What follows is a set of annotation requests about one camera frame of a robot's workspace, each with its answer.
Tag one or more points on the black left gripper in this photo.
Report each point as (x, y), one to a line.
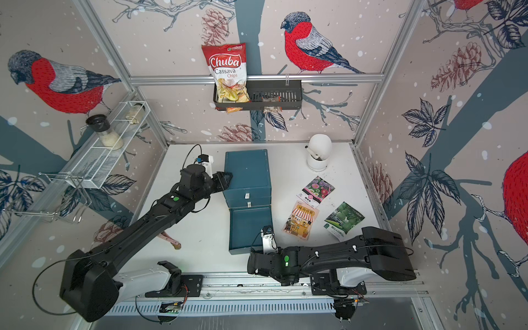
(221, 181)

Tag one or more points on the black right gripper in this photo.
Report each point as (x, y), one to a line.
(260, 254)

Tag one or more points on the teal drawer cabinet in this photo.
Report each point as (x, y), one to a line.
(249, 199)

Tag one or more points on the orange shop seed bag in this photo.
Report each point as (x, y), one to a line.
(300, 221)

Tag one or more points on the pink flower seed bag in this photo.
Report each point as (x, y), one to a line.
(315, 192)

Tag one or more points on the green gourd seed bag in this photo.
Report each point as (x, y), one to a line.
(342, 220)

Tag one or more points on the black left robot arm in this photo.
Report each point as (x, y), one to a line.
(89, 285)

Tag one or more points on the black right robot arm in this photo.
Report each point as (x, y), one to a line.
(381, 251)

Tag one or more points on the snack packet in basket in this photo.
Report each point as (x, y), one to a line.
(275, 107)

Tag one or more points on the white utensil holder cup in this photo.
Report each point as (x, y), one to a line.
(322, 145)

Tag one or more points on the small pale jar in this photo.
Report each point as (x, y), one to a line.
(135, 115)

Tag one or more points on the red cassava chips bag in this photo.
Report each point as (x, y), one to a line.
(228, 67)

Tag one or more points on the black lid spice jar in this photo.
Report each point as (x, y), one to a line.
(107, 136)

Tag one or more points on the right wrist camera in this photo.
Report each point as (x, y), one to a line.
(268, 240)

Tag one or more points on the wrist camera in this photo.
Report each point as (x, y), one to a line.
(268, 240)
(207, 162)

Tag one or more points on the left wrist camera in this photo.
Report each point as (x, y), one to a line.
(207, 162)

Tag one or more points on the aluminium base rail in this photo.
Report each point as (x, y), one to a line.
(234, 294)

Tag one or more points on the pink handled fork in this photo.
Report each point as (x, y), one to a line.
(177, 245)

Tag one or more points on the black wall basket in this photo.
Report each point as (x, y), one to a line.
(289, 91)

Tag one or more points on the cream handled utensil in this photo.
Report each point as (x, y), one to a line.
(313, 154)

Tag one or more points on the white wire shelf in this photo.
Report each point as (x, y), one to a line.
(96, 164)

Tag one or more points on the wire hook rack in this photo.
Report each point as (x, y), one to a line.
(46, 196)

